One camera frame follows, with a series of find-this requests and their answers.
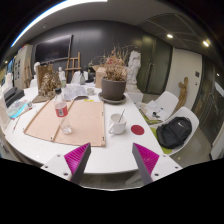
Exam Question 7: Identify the clear red-labelled plastic bottle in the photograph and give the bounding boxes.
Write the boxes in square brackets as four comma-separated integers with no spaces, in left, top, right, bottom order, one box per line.
[53,88,73,135]

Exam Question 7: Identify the white ceramic mug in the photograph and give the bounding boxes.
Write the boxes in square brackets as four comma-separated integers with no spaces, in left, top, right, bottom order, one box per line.
[108,112,128,136]

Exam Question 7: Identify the crumpled printed paper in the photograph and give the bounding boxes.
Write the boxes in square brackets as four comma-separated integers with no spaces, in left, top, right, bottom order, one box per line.
[62,83,89,102]

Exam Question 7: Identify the metal spoon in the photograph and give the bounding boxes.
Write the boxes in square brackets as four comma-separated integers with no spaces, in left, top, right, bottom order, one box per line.
[117,108,126,124]

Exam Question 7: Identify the dried plant in grey pot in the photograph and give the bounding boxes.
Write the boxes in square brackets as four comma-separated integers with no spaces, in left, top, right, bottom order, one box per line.
[89,44,134,102]

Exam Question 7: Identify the white plaster head bust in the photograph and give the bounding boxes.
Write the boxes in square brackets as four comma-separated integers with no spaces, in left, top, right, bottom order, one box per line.
[33,61,41,76]

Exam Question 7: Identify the golden brown carved sculpture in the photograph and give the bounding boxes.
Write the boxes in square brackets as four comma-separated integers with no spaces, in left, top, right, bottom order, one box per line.
[32,64,63,104]

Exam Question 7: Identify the grey plant saucer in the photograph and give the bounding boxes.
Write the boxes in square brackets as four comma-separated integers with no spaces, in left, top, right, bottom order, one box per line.
[97,91,128,106]

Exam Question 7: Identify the black wall screen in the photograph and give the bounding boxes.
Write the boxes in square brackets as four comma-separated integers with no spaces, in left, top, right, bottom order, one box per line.
[34,34,73,63]

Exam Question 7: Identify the black backpack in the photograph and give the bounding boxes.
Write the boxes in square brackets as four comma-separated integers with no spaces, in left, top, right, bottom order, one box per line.
[155,116,193,150]

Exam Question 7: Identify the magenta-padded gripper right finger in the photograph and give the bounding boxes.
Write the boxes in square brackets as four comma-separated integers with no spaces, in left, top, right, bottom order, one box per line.
[131,142,183,186]

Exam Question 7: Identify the brown wooden figure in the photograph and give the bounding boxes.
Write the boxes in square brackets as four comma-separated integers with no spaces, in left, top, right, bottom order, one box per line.
[175,76,189,111]

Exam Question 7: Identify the tall white plaster statue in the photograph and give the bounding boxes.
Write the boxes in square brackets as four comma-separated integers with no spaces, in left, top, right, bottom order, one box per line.
[125,49,144,104]

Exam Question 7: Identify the stack of papers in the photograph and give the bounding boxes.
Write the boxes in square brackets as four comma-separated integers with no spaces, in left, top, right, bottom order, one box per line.
[134,99,169,122]

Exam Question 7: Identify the wooden easel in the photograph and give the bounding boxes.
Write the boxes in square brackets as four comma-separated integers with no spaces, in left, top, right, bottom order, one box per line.
[64,51,82,83]

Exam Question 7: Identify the black box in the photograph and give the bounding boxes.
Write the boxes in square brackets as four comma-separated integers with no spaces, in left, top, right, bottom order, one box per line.
[3,87,26,108]

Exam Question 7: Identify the flat round red coaster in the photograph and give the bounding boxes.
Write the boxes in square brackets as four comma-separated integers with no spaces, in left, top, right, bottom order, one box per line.
[130,124,146,136]

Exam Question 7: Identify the white cabinet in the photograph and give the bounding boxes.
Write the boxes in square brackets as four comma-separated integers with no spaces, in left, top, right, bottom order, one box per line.
[13,44,34,89]

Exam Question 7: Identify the long ceiling light strip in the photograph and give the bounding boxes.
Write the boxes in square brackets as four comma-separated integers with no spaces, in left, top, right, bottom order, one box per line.
[10,0,109,48]

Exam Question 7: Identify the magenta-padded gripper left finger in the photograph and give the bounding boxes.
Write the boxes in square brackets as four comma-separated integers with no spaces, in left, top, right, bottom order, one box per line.
[40,142,92,186]

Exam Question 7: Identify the plywood drawing board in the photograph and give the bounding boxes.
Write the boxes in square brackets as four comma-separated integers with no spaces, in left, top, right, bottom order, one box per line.
[23,98,107,148]

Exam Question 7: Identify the small white plaster figurine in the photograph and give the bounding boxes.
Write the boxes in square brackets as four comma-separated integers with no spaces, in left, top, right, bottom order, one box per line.
[58,66,67,81]

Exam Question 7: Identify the colourful packets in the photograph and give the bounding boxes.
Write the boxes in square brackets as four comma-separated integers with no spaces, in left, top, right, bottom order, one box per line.
[7,99,34,120]

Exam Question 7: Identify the pencil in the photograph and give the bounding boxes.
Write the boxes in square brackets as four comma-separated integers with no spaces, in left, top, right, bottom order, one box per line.
[12,116,22,134]

